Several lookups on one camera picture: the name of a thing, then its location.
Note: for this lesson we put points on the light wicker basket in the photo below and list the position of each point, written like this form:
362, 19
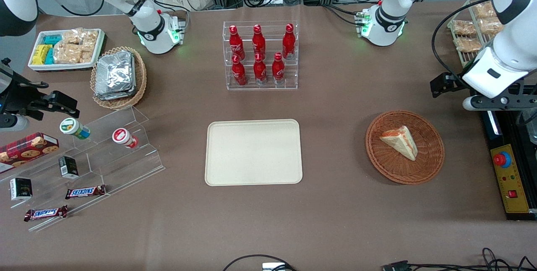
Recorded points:
140, 82

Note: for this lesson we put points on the clear acrylic stepped display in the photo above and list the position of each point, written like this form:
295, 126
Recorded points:
126, 166

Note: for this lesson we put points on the red emergency stop button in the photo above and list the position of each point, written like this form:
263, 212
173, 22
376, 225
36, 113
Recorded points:
500, 159

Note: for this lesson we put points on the clear bag rice crackers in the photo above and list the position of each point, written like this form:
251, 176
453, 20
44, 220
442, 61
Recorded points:
90, 38
72, 37
67, 54

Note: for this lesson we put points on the silver foil packet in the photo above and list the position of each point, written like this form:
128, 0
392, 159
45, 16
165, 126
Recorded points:
115, 74

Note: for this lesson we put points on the bagged brown pastry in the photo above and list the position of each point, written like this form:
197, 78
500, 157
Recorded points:
463, 27
490, 26
467, 44
483, 10

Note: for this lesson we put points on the white rectangular snack bin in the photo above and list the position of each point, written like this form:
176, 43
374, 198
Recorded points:
37, 66

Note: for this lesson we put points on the red lid snack cup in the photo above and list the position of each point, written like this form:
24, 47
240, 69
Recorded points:
122, 136

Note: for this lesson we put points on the red tartan cookie box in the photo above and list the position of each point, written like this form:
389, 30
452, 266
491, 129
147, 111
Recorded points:
25, 149

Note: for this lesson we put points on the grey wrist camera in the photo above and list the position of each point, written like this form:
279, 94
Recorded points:
10, 123
469, 103

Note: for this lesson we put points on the white plug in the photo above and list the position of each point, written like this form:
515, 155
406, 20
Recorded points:
272, 267

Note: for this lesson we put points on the clear acrylic bottle rack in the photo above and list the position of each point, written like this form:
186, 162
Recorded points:
226, 84

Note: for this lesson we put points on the brown wicker basket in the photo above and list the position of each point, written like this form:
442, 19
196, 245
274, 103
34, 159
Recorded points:
394, 170

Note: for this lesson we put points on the small black white box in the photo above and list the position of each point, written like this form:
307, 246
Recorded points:
21, 189

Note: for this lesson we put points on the yellow snack packet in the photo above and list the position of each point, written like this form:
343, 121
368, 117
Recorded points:
41, 55

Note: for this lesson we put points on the beige plastic tray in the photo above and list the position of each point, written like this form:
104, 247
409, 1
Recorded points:
251, 153

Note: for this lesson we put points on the teal snack packet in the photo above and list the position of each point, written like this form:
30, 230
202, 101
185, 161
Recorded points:
52, 40
50, 57

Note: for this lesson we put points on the snickers chocolate bar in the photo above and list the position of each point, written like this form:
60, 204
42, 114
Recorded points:
85, 192
45, 213

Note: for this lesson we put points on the triangle sandwich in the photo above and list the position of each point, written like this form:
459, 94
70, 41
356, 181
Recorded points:
400, 141

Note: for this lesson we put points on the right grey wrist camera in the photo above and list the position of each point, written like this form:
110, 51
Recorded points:
10, 123

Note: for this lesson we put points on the yellow control panel box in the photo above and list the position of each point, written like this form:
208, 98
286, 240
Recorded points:
514, 183

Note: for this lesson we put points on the green lid snack cup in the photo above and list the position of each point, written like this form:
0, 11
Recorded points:
71, 127

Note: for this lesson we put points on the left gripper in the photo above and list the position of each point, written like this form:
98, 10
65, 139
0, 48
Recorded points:
455, 83

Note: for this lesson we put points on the red cola bottle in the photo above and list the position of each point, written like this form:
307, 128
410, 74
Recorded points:
260, 71
239, 74
236, 44
278, 69
288, 42
259, 42

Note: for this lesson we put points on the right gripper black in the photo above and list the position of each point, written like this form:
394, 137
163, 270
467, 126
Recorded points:
19, 97

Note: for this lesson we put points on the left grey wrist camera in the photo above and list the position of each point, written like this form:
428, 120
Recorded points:
469, 103

